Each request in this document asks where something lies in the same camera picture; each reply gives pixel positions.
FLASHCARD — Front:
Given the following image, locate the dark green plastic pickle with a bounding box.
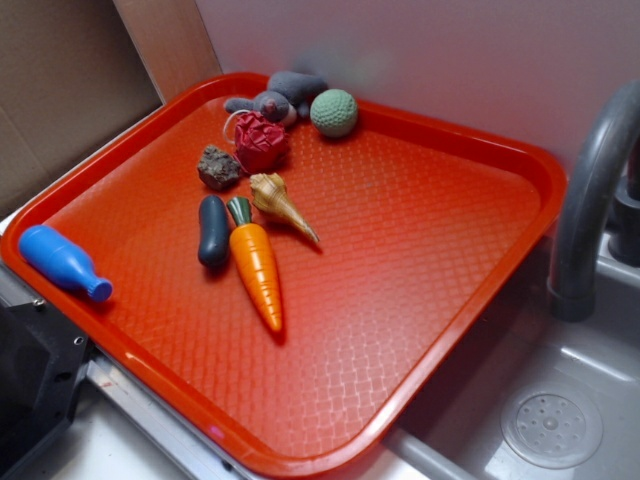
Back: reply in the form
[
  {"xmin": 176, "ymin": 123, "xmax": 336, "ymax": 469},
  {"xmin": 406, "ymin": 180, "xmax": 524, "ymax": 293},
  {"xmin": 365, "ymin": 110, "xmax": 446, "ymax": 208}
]
[{"xmin": 198, "ymin": 195, "xmax": 230, "ymax": 268}]

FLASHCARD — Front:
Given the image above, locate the red plastic tray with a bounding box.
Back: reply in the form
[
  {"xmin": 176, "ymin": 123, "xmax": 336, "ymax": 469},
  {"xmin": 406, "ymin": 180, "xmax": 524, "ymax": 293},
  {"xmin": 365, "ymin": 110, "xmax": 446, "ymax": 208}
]
[{"xmin": 1, "ymin": 73, "xmax": 566, "ymax": 478}]

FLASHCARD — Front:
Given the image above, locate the orange plastic carrot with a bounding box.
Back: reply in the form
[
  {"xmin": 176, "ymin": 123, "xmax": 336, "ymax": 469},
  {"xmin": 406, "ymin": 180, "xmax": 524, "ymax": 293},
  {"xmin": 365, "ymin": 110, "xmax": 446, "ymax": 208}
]
[{"xmin": 227, "ymin": 196, "xmax": 284, "ymax": 334}]

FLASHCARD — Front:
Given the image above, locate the tan spiral seashell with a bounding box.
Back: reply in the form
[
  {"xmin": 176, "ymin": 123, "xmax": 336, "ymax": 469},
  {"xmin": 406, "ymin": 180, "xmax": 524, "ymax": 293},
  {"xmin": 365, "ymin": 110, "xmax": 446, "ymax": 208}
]
[{"xmin": 249, "ymin": 173, "xmax": 320, "ymax": 244}]

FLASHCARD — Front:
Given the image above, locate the red crumpled paper ball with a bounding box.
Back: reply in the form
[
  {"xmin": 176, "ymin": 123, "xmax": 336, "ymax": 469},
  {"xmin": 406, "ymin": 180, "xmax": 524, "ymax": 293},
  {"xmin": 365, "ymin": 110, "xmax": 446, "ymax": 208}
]
[{"xmin": 234, "ymin": 111, "xmax": 290, "ymax": 175}]

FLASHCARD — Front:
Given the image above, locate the brown rough rock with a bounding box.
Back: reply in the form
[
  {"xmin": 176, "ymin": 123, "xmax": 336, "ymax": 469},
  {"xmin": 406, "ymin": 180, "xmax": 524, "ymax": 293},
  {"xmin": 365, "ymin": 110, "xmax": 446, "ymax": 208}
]
[{"xmin": 197, "ymin": 145, "xmax": 241, "ymax": 191}]

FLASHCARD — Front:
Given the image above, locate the green dimpled ball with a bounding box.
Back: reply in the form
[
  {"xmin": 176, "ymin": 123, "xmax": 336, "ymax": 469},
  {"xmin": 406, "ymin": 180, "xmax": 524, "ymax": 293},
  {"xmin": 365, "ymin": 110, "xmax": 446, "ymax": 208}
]
[{"xmin": 310, "ymin": 89, "xmax": 359, "ymax": 138}]

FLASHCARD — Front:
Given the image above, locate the grey plush mouse toy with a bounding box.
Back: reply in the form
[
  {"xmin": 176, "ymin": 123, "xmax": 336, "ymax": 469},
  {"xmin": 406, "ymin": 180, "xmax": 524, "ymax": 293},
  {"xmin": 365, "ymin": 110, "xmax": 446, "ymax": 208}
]
[{"xmin": 224, "ymin": 71, "xmax": 328, "ymax": 127}]

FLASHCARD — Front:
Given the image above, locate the grey toy sink faucet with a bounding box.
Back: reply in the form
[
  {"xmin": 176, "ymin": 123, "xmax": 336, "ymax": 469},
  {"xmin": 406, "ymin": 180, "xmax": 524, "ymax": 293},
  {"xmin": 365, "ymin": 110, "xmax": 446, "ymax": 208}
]
[{"xmin": 547, "ymin": 80, "xmax": 639, "ymax": 322}]

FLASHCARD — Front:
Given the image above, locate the grey toy sink basin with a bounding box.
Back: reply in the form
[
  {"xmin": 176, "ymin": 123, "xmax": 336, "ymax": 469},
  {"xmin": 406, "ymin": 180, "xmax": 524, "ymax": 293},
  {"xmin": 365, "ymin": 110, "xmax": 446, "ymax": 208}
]
[{"xmin": 385, "ymin": 245, "xmax": 639, "ymax": 479}]

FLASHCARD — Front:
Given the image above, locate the blue plastic bottle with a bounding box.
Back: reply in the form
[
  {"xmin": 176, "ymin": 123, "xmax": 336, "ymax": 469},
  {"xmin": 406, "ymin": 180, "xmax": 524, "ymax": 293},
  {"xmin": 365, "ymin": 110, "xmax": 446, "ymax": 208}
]
[{"xmin": 18, "ymin": 225, "xmax": 113, "ymax": 302}]

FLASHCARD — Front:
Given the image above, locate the brown cardboard panel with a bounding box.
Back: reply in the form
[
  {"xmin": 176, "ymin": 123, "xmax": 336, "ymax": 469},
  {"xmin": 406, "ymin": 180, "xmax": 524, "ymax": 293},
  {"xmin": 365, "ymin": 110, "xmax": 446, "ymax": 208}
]
[{"xmin": 1, "ymin": 1, "xmax": 221, "ymax": 217}]

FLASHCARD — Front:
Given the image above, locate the dark grey faucet knob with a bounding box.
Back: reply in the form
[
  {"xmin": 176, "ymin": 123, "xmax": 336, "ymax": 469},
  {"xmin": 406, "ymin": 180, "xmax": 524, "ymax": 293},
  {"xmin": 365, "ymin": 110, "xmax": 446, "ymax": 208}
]
[{"xmin": 608, "ymin": 143, "xmax": 639, "ymax": 267}]

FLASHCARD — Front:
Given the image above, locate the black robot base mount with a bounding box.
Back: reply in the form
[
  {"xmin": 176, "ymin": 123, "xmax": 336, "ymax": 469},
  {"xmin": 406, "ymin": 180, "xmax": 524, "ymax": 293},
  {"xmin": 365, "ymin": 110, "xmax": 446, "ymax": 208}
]
[{"xmin": 1, "ymin": 301, "xmax": 92, "ymax": 479}]

